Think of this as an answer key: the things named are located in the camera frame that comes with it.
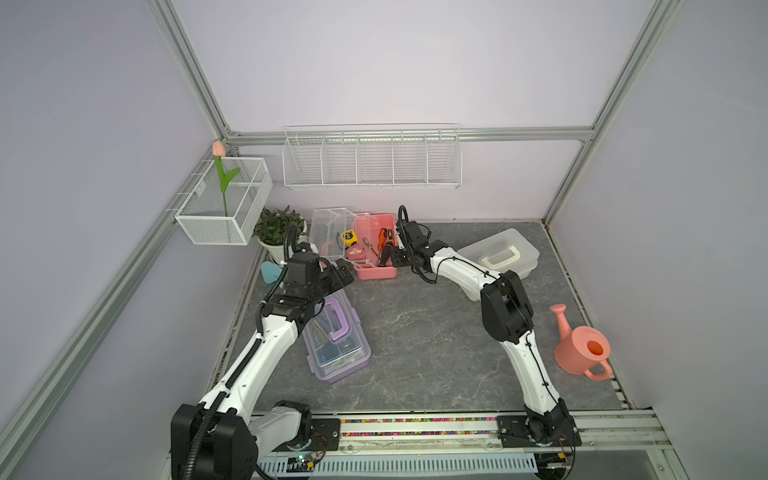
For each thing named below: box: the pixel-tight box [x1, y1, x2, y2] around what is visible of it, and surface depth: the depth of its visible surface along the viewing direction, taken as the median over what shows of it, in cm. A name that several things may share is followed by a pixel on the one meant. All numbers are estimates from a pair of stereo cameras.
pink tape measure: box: [347, 242, 367, 260], surface depth 102 cm
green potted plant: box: [253, 205, 305, 245], surface depth 98 cm
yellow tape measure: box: [340, 229, 359, 249], surface depth 106 cm
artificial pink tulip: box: [212, 141, 240, 217], surface depth 86 cm
